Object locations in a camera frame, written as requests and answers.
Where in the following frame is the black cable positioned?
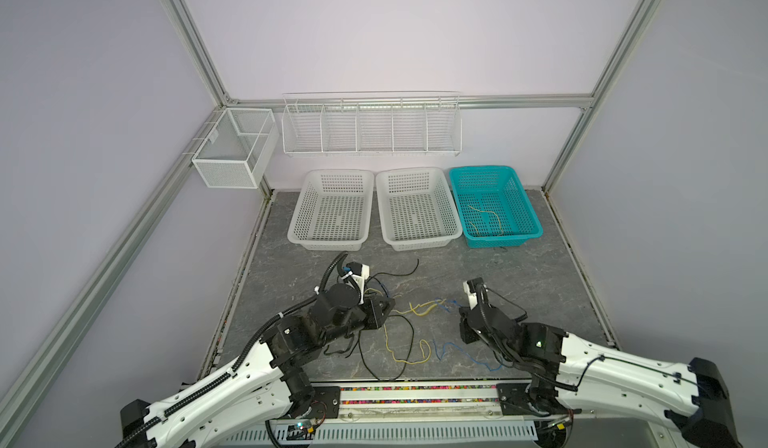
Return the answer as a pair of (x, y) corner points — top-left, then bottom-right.
(323, 258), (421, 383)

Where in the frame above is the teal plastic basket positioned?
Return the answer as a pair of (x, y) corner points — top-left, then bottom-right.
(449, 165), (543, 249)

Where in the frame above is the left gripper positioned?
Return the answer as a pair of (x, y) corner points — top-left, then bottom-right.
(322, 294), (396, 346)

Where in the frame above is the short yellow cable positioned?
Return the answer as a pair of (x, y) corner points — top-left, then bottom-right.
(466, 203), (504, 237)

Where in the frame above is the white mesh wall box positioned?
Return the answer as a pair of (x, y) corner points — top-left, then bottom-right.
(192, 108), (279, 189)

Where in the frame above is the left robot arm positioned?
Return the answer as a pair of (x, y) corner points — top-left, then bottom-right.
(118, 252), (396, 447)

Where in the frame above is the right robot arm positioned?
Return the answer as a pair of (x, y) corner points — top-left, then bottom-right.
(459, 293), (741, 447)

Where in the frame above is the white plastic basket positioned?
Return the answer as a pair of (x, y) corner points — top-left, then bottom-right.
(287, 170), (375, 251)
(375, 167), (463, 251)

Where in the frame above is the left white plastic basket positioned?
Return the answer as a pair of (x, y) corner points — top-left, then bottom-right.
(287, 170), (375, 251)

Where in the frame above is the white wire wall rack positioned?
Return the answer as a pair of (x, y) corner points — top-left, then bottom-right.
(282, 91), (463, 156)

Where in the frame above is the middle white plastic basket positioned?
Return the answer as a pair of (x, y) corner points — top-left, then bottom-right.
(375, 167), (463, 251)

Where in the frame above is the blue cable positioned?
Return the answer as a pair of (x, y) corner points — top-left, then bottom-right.
(419, 297), (502, 372)

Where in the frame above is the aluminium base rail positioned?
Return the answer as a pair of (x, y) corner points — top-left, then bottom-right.
(158, 378), (682, 448)

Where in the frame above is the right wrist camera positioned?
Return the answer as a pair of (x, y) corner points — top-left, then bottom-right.
(463, 277), (489, 310)

